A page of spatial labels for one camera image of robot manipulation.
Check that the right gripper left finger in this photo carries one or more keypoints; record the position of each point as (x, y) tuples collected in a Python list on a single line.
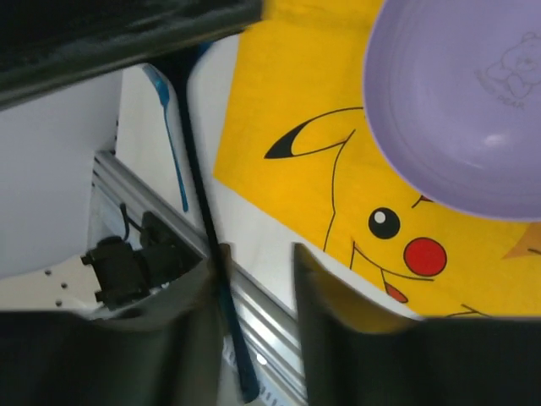
[(59, 346)]

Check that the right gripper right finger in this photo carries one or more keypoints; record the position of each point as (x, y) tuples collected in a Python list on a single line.
[(356, 352)]

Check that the yellow pikachu cloth placemat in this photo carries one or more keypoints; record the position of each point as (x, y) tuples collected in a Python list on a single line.
[(297, 146)]

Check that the blue metallic fork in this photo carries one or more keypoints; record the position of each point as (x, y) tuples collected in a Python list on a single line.
[(169, 103)]

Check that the purple plastic plate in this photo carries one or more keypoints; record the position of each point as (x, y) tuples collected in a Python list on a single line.
[(451, 90)]

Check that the blue metallic spoon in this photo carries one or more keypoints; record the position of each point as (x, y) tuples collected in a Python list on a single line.
[(177, 68)]

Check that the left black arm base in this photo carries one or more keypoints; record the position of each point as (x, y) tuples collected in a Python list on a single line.
[(148, 256)]

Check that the aluminium mounting rail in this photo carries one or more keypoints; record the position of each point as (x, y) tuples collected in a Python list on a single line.
[(270, 331)]

